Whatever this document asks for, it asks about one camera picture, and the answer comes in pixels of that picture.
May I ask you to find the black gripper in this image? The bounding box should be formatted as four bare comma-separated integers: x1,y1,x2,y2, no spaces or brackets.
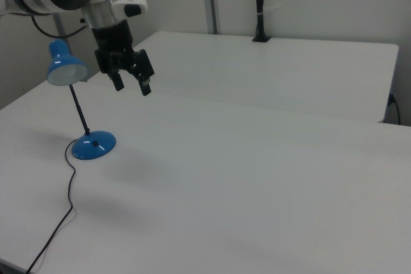
91,19,156,97

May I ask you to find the blue desk lamp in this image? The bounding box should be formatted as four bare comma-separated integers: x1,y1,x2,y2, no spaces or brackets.
46,39,118,160

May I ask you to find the thin grey metal post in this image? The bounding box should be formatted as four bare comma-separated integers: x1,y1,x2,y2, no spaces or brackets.
52,13,67,39

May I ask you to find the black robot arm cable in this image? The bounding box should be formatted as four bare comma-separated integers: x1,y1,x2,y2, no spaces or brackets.
30,13,87,39

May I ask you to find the black lamp power cable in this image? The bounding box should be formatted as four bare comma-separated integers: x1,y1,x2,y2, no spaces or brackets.
24,141,78,274

